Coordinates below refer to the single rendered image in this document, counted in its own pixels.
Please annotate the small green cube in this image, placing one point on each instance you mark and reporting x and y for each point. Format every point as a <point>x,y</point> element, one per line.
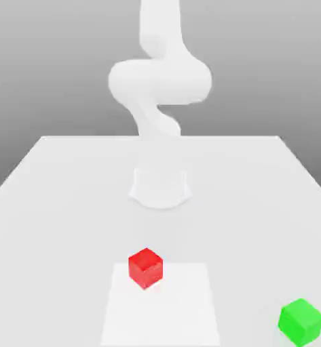
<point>301,322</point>

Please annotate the small red cube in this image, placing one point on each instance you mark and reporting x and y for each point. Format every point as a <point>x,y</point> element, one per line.
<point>145,268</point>

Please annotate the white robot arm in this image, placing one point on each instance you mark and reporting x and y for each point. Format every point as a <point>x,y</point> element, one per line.
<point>160,81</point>

